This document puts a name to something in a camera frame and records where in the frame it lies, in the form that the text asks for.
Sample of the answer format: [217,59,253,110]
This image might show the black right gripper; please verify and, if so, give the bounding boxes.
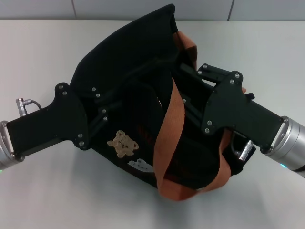
[180,62,285,150]

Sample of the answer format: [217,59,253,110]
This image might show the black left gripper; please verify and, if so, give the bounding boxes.
[6,82,127,160]

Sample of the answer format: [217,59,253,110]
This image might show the black food bag orange handles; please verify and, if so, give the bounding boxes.
[71,3,257,203]

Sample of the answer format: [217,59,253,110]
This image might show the right gripper cable silver plug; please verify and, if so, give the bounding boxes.
[228,130,257,166]

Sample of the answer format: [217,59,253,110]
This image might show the gripper cable silver plug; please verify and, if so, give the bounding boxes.
[15,97,44,118]
[228,130,257,166]

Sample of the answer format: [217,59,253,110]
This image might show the left gripper cable silver plug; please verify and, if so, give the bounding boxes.
[15,97,44,118]

